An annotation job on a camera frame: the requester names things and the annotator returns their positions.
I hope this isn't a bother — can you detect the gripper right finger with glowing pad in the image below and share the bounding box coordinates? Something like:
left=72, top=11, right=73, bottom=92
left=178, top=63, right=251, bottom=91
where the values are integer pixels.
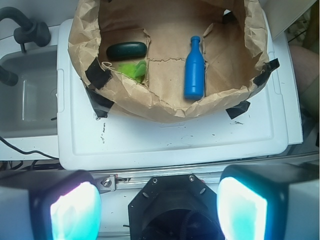
left=216, top=163, right=320, bottom=240

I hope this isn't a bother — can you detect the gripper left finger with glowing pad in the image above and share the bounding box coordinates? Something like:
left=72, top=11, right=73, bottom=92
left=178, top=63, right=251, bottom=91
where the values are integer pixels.
left=0, top=170, right=102, bottom=240

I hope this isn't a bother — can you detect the blue toy bottle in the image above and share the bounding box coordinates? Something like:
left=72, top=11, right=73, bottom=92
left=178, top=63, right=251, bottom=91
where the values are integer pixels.
left=183, top=35, right=205, bottom=101

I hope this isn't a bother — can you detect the white plastic lid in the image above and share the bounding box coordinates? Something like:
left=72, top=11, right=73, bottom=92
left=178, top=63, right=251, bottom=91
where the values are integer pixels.
left=57, top=19, right=289, bottom=171

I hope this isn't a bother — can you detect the black tape strip lower right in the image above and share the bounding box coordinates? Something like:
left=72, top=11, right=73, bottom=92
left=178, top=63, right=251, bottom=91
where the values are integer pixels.
left=225, top=100, right=251, bottom=119

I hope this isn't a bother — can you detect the grey toy sink basin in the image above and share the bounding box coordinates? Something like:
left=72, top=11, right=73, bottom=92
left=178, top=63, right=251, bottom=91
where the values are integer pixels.
left=0, top=45, right=58, bottom=138

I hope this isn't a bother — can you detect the black tape strip lower left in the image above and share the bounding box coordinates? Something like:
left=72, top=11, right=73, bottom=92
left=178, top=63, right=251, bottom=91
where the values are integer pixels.
left=85, top=87, right=114, bottom=118

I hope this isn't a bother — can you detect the black tape strip right rim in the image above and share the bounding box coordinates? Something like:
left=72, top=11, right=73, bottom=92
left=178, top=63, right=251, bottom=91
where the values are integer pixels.
left=253, top=58, right=280, bottom=88

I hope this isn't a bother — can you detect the black tape strip on bag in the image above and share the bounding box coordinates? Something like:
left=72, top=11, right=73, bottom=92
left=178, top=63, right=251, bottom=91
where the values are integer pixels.
left=85, top=57, right=113, bottom=90

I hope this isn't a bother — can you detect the light green toy lettuce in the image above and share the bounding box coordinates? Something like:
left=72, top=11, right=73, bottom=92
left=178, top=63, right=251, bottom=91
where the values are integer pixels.
left=118, top=60, right=147, bottom=84

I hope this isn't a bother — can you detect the dark green toy cucumber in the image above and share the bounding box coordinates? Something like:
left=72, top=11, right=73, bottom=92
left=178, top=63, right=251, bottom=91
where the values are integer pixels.
left=106, top=41, right=148, bottom=61

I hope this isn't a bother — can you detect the brown paper bag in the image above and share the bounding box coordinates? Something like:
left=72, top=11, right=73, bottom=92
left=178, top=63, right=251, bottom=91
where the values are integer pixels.
left=68, top=0, right=269, bottom=123

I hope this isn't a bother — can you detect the dark grey toy faucet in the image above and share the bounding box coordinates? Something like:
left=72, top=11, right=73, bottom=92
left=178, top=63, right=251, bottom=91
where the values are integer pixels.
left=0, top=6, right=52, bottom=87

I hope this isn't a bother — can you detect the black cable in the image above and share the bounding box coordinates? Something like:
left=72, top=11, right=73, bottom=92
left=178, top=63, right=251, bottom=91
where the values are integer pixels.
left=0, top=136, right=60, bottom=160

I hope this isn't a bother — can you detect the aluminium rail with bolts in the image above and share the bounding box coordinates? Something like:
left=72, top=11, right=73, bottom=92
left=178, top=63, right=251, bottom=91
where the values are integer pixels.
left=90, top=165, right=225, bottom=193

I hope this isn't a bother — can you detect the black octagonal mount plate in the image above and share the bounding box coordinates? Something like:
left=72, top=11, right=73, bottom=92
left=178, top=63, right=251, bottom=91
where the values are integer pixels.
left=128, top=174, right=225, bottom=240

